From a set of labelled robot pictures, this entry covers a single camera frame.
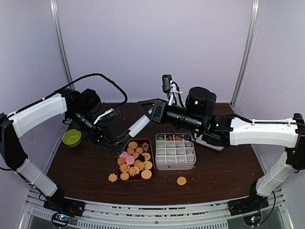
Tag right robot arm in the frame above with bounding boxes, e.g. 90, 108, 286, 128
138, 87, 305, 216

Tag swirl butter cookie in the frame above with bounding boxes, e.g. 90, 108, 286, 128
119, 163, 130, 173

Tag right aluminium frame post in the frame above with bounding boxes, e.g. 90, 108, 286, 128
231, 0, 261, 110

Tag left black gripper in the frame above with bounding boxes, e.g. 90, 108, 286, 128
67, 108, 118, 149

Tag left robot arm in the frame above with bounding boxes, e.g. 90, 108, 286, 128
0, 88, 116, 217

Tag white divided cookie tin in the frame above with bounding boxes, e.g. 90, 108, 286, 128
155, 133, 196, 170

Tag dark red cookie tray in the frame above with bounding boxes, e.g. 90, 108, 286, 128
117, 138, 156, 182

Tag leaf shaped tan cookie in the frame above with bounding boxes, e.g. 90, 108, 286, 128
108, 173, 118, 183

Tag green plastic bowl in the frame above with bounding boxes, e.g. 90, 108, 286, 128
62, 129, 81, 147

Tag right pink round cookie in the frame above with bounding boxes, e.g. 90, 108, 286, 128
125, 155, 135, 165

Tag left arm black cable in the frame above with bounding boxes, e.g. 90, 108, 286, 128
54, 73, 128, 115

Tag bottom left round cookie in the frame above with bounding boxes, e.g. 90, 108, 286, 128
120, 172, 130, 181

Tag left pink round cookie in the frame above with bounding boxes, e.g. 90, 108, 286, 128
119, 151, 129, 158

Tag white handled metal tongs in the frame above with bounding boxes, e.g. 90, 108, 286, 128
108, 115, 150, 157

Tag brown flower cookie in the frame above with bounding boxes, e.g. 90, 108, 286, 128
142, 143, 150, 152

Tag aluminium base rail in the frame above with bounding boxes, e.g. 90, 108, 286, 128
20, 187, 295, 229

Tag black round cookie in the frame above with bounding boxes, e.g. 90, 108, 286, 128
136, 155, 145, 162

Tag pink round cookie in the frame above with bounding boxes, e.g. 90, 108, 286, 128
119, 151, 129, 158
125, 155, 135, 165

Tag large round tan cookie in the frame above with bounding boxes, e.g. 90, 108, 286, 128
141, 169, 152, 180

